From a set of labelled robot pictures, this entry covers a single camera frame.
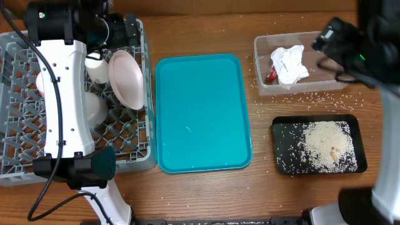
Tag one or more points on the black tray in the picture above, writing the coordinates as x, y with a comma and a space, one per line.
286, 132

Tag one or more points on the white paper cup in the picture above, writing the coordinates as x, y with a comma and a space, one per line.
97, 69

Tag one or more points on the pile of rice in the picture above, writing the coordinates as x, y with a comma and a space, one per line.
327, 147

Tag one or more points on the red snack wrapper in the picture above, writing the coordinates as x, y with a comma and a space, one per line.
272, 74

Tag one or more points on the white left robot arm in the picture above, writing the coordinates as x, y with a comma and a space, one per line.
63, 34

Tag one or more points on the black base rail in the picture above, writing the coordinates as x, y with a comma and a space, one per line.
290, 220

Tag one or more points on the small white plate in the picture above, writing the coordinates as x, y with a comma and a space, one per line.
39, 84

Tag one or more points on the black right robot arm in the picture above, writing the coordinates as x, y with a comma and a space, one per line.
369, 54

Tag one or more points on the grey dishwasher rack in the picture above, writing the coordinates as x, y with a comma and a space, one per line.
23, 117

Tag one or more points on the teal plastic tray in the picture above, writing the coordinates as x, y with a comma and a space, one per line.
202, 120

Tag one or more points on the clear plastic bin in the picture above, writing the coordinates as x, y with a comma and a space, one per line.
318, 79

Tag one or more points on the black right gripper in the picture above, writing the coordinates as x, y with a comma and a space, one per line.
350, 37

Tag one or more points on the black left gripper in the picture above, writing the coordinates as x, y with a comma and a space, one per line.
120, 39

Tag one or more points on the grey-green bowl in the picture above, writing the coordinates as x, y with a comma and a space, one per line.
97, 109

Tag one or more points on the large white plate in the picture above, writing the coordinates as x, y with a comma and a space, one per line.
126, 80

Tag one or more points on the white napkin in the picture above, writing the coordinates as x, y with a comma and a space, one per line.
288, 65

